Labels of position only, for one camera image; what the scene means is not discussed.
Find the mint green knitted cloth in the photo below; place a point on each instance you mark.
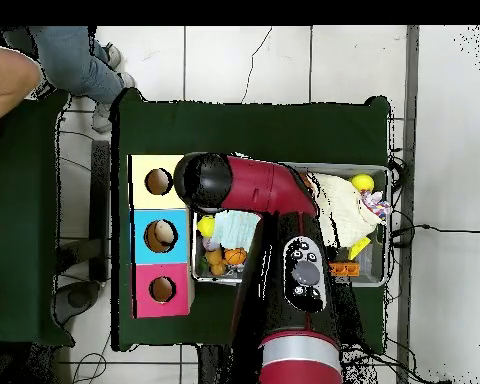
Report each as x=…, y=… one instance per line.
x=236, y=230

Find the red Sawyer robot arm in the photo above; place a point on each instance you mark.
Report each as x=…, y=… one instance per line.
x=256, y=188

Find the wooden box with three holes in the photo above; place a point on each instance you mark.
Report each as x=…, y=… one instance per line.
x=156, y=212

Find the yellow smiley face ball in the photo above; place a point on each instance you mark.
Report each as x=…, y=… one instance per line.
x=206, y=226

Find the orange toy basketball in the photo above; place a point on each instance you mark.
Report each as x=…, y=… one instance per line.
x=235, y=256

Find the white ball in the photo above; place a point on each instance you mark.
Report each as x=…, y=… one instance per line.
x=165, y=233

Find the cream knitted cloth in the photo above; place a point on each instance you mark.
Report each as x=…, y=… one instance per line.
x=344, y=212

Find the orange plastic tray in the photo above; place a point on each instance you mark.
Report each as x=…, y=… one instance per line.
x=344, y=270

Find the plain yellow ball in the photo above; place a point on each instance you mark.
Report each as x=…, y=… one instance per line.
x=362, y=182

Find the green cloth side table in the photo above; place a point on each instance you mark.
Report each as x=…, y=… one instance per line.
x=20, y=232

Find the person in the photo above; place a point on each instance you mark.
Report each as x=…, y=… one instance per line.
x=72, y=60

